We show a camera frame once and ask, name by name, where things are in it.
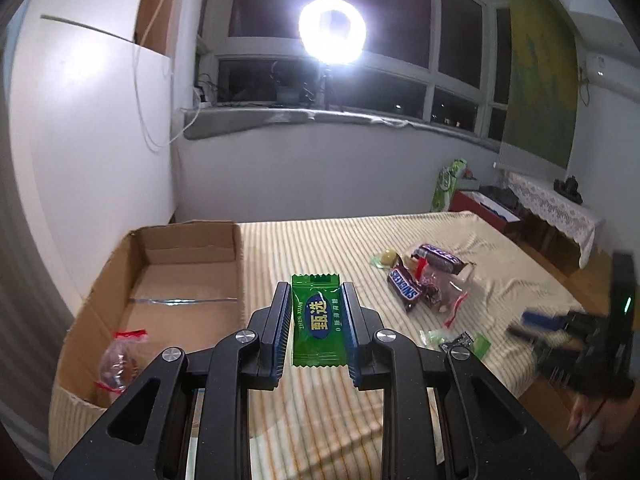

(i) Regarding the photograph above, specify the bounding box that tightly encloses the person's right hand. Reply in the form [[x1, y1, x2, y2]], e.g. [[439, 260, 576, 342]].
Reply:
[[569, 392, 608, 433]]

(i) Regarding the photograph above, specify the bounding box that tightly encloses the clear red-sealed snack packet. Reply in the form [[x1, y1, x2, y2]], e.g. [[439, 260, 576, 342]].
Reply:
[[410, 257, 478, 328], [97, 329, 149, 393]]

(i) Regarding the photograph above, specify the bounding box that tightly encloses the green bag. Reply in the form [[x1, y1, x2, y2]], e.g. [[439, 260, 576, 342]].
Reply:
[[430, 159, 468, 213]]

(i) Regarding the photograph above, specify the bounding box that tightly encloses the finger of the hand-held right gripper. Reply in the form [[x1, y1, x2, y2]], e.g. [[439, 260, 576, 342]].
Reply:
[[506, 324, 556, 348], [520, 310, 568, 332]]

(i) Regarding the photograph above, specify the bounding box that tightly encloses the white cable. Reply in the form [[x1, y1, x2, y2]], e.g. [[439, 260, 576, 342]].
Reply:
[[131, 0, 183, 150]]

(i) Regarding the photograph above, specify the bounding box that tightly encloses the window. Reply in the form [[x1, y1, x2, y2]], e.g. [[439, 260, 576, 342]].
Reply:
[[197, 0, 511, 153]]

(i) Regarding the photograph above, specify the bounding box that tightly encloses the ring light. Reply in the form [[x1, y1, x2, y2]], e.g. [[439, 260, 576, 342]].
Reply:
[[298, 0, 368, 66]]

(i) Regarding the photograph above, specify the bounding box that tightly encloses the green wall hanging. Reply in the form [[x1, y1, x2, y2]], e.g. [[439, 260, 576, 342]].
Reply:
[[500, 0, 582, 170]]

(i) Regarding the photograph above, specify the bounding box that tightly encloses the red box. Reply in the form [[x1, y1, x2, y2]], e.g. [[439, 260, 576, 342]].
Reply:
[[447, 187, 526, 242]]

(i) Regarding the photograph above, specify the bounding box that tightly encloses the lace-covered side table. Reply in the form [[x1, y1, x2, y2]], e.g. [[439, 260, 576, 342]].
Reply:
[[505, 170, 604, 268]]

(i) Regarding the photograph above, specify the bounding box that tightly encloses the small black-white snack packet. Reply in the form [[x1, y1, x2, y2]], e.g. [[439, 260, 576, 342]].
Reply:
[[439, 331, 473, 353]]

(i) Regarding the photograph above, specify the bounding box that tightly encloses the wooden shelf cabinet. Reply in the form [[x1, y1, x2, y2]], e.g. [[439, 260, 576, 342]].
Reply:
[[134, 0, 177, 57]]

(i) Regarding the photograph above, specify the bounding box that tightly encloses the black object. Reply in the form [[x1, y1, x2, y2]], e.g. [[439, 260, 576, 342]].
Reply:
[[552, 175, 584, 204]]

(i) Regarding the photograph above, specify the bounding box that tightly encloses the green snack packet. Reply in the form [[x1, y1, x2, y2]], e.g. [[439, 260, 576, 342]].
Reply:
[[291, 272, 353, 368]]

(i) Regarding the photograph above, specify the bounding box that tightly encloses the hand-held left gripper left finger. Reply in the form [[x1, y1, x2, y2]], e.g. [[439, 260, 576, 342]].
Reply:
[[52, 281, 293, 480]]

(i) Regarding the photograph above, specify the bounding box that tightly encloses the small green candy packet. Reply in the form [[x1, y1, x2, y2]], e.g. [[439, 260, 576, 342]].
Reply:
[[467, 332, 493, 361], [419, 327, 453, 348]]

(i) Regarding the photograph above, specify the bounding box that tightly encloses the brown chocolate bar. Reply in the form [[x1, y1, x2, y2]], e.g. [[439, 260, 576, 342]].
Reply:
[[387, 257, 426, 316], [415, 244, 466, 276]]

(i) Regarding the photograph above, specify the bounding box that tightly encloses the cardboard box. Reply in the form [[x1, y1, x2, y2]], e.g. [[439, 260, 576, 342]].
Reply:
[[55, 221, 246, 411]]

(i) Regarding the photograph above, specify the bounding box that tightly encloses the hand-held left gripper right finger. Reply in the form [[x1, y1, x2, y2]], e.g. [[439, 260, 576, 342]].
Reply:
[[340, 281, 581, 480]]

